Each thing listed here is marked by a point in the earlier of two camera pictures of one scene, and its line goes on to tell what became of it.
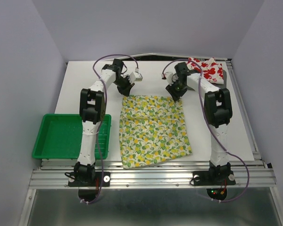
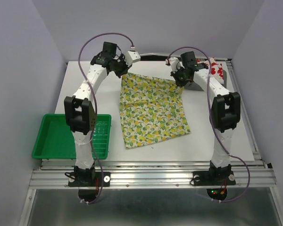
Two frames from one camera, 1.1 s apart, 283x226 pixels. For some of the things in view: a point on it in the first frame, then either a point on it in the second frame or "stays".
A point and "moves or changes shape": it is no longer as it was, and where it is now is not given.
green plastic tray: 59,137 stays
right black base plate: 203,178 stays
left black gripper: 126,91 -> 125,67
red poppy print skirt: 211,69 stays
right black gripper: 175,94 -> 179,82
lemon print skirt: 153,130 moves or changes shape
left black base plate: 72,181 stays
